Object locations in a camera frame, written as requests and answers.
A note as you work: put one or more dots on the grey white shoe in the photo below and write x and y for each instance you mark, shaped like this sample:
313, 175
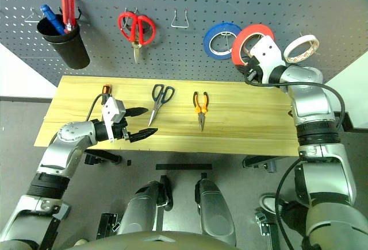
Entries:
266, 202

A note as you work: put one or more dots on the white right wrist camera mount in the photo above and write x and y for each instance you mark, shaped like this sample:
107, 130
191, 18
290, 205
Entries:
268, 54

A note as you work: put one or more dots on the grey robot torso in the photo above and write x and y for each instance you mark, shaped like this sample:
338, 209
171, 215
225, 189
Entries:
149, 241

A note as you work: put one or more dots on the black floor tape strip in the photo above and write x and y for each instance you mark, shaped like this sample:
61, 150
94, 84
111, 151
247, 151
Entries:
184, 167

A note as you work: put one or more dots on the small grey box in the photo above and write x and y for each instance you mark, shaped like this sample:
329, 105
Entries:
63, 210

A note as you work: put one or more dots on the black table foot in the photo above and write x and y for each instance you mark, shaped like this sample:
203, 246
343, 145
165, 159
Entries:
102, 157
258, 162

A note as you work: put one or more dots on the white sneaker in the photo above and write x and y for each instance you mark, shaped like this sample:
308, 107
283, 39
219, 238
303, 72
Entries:
80, 242

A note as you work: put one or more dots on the silver right robot leg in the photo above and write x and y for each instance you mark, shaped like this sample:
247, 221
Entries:
214, 215

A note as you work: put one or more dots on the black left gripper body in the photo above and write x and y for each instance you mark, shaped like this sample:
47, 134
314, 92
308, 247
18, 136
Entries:
120, 129

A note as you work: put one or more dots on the red tape roll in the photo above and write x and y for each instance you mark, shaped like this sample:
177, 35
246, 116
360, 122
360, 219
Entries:
253, 30

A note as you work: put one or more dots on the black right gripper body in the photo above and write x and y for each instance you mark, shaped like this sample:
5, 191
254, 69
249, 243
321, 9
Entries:
253, 73

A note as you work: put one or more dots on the blue tape roll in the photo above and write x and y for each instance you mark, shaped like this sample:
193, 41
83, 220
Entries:
207, 41

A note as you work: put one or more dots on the black metal floor frame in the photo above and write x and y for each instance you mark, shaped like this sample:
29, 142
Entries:
105, 225
266, 227

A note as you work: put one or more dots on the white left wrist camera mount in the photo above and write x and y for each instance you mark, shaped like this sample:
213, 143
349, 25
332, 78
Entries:
110, 112

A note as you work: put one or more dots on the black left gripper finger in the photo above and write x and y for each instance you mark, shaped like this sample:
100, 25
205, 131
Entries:
143, 134
136, 111

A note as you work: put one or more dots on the silver robot leg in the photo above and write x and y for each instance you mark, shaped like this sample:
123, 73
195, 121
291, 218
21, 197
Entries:
214, 215
138, 212

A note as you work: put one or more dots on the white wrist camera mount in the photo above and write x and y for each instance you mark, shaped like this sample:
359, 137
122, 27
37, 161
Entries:
268, 54
110, 112

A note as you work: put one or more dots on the silver left robot leg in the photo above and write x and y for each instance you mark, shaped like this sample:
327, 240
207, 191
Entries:
138, 212

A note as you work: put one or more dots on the white printed tape roll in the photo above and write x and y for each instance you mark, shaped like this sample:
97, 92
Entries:
302, 38

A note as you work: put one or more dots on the black plastic cup holder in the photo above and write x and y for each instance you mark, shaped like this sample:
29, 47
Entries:
72, 51

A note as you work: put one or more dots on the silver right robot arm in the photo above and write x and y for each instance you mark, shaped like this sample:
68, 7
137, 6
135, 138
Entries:
310, 103

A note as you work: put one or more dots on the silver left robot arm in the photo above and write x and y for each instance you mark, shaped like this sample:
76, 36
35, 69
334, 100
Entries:
72, 135

